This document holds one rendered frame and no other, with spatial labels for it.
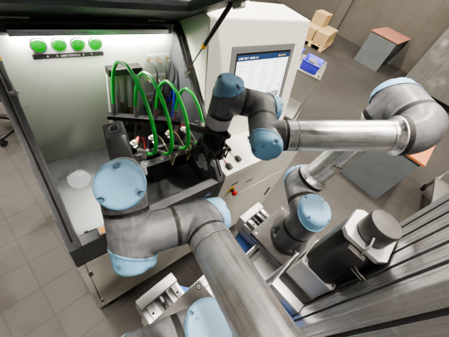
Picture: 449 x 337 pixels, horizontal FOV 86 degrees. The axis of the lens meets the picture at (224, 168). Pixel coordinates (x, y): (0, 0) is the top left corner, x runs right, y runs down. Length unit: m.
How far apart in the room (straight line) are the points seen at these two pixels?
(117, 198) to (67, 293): 1.61
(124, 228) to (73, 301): 1.55
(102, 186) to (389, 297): 0.43
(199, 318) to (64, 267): 1.53
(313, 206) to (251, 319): 0.59
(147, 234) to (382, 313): 0.37
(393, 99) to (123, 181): 0.68
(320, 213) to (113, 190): 0.67
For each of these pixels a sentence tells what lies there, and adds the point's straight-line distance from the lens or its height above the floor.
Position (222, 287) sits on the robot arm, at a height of 1.51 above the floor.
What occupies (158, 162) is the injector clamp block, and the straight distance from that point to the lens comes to 1.17.
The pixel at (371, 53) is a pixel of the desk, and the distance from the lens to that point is 7.70.
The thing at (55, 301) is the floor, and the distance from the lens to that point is 1.98.
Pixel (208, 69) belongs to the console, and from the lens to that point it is 1.13.
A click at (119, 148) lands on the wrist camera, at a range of 0.58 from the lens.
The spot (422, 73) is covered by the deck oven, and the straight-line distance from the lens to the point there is 7.59.
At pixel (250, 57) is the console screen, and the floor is 1.40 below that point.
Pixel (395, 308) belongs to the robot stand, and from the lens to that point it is 0.45.
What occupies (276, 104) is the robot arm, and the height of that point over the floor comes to 1.54.
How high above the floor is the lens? 1.86
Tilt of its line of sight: 46 degrees down
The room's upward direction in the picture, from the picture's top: 22 degrees clockwise
